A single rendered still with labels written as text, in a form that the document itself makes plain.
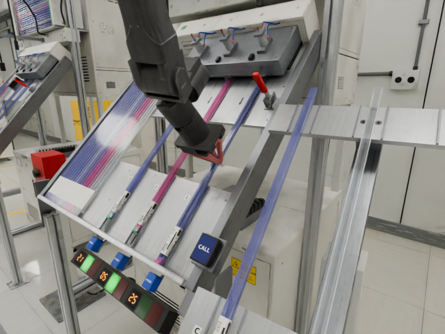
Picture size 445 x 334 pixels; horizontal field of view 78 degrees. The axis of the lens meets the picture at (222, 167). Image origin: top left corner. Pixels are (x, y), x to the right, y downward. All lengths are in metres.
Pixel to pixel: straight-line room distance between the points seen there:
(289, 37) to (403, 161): 1.68
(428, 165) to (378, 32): 0.95
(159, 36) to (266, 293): 0.72
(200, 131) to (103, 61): 1.52
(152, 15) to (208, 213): 0.37
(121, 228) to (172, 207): 0.14
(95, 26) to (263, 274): 1.71
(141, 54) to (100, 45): 1.58
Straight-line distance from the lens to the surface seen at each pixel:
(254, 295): 0.92
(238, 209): 0.56
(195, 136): 0.54
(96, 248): 0.75
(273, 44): 0.78
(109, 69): 2.03
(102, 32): 2.04
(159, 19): 0.44
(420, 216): 2.41
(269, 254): 0.81
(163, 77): 0.44
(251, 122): 0.68
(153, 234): 0.64
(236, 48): 0.85
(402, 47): 2.28
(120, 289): 0.66
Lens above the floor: 1.06
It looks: 16 degrees down
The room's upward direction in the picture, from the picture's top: straight up
